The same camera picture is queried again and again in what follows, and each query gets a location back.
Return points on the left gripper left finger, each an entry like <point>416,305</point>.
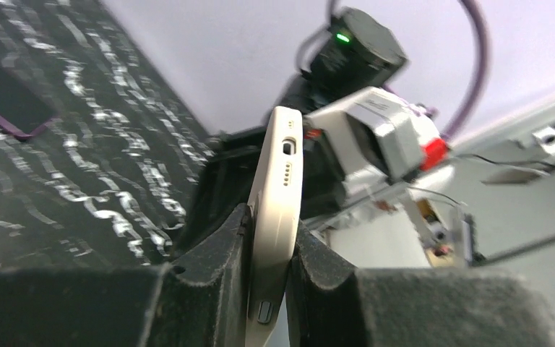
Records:
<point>198,300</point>

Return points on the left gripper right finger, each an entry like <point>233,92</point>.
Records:
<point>333,303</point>

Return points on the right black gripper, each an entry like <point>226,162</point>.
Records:
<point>227,178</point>

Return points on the purple phone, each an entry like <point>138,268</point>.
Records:
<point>23,114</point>

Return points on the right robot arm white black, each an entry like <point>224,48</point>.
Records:
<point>356,52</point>

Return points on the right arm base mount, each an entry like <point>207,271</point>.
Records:
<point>416,227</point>

